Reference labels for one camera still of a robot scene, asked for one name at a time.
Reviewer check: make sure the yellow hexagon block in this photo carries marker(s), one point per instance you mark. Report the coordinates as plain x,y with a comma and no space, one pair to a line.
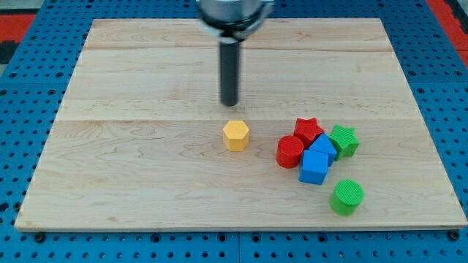
236,135

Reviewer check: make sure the red cylinder block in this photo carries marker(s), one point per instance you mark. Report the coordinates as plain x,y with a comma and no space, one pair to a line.
289,151

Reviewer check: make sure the red star block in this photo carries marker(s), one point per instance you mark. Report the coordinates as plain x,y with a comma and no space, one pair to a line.
307,130

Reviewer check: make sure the black cylindrical pointer rod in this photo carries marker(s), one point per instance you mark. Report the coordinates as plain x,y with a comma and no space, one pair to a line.
229,68

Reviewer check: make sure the blue cube block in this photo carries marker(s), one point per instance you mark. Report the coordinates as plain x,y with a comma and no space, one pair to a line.
314,167

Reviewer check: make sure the blue triangle block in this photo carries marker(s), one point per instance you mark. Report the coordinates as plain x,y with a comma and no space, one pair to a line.
323,145

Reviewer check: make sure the light wooden board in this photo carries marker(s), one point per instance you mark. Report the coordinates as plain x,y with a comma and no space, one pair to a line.
137,143

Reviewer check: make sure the green star block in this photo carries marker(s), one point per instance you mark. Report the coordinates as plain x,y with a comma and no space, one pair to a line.
344,140

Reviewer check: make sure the green cylinder block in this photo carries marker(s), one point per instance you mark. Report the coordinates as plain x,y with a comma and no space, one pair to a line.
346,197

